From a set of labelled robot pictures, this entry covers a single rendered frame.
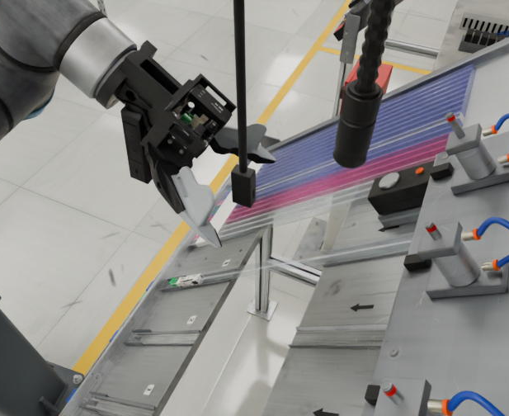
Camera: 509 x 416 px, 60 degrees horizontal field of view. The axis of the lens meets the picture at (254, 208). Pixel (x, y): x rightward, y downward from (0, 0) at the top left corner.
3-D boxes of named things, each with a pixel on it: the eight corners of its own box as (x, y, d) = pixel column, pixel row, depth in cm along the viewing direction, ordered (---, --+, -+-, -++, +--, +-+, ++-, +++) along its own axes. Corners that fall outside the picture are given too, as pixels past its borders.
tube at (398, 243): (174, 288, 77) (169, 284, 77) (178, 282, 78) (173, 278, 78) (465, 240, 41) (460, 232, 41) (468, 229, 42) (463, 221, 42)
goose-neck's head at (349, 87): (327, 164, 24) (340, 92, 20) (337, 144, 25) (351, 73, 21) (360, 174, 23) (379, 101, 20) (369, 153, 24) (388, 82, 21)
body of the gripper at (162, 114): (209, 153, 43) (110, 64, 41) (174, 186, 50) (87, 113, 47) (242, 110, 48) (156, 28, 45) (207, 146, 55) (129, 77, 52)
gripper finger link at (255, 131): (296, 146, 53) (229, 130, 48) (269, 167, 58) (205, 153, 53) (293, 123, 54) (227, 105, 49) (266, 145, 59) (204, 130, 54)
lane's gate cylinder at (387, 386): (402, 415, 22) (378, 390, 21) (404, 404, 22) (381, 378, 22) (412, 417, 22) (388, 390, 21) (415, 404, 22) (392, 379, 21)
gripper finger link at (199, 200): (218, 240, 42) (186, 153, 44) (191, 257, 47) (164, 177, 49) (243, 234, 44) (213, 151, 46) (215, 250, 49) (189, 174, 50)
